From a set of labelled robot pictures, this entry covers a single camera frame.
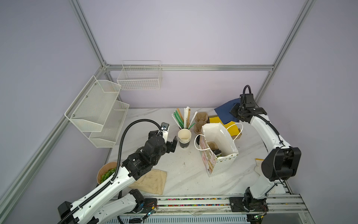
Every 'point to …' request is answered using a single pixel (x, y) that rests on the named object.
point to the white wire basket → (140, 75)
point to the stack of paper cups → (184, 136)
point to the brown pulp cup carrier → (201, 120)
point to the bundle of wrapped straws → (185, 123)
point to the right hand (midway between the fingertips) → (229, 110)
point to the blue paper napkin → (223, 111)
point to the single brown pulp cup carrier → (213, 145)
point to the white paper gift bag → (217, 133)
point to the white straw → (193, 119)
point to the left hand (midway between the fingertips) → (165, 136)
